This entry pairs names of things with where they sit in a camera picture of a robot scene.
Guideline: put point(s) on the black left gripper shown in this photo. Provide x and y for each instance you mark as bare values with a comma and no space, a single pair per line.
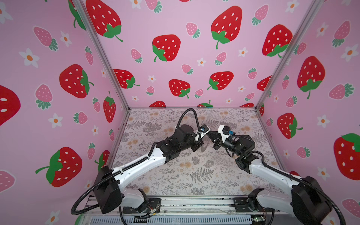
197,146

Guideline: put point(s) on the aluminium corner post left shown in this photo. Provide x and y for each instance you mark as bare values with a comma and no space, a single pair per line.
101,20

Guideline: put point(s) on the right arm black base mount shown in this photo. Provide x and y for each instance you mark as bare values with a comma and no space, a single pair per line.
243,204

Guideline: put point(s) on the aluminium corner post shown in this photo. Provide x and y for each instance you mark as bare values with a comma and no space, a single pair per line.
301,31
101,20

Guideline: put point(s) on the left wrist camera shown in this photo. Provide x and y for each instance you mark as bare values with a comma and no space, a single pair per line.
202,132

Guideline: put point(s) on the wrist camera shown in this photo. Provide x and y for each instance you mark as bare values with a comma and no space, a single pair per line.
202,132
225,132

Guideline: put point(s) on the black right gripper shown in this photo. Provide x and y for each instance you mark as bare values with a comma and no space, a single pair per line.
218,139

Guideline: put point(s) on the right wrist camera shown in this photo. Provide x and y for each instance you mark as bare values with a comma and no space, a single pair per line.
225,132

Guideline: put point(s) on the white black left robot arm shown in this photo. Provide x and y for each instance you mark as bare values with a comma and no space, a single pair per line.
112,192

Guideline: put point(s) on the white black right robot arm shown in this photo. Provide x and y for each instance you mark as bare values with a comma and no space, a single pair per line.
302,198

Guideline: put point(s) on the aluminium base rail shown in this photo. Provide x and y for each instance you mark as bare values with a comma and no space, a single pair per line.
191,210

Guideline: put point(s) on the aluminium corner post right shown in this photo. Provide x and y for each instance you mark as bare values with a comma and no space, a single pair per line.
301,31

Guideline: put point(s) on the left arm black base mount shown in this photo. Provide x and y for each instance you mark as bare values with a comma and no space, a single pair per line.
149,206

